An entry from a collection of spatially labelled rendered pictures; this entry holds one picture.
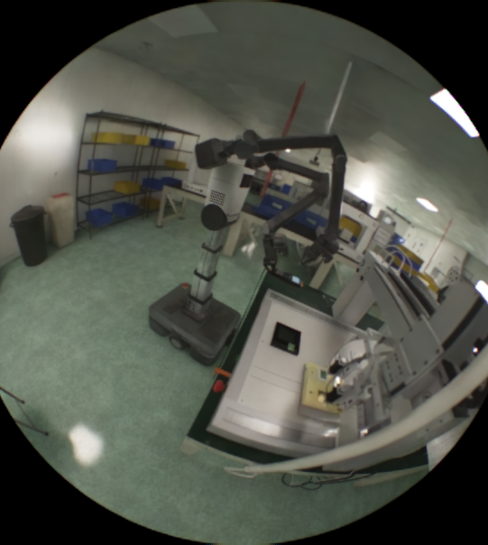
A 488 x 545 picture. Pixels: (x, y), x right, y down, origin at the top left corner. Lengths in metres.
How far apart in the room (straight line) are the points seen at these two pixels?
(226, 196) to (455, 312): 1.00
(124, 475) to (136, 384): 0.66
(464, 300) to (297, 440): 0.53
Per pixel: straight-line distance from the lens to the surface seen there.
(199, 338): 1.41
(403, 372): 0.47
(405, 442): 0.57
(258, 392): 0.62
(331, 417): 0.70
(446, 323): 0.46
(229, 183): 1.00
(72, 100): 3.21
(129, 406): 1.46
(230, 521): 1.49
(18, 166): 2.98
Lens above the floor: 1.39
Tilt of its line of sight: 30 degrees down
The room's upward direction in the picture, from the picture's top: 21 degrees clockwise
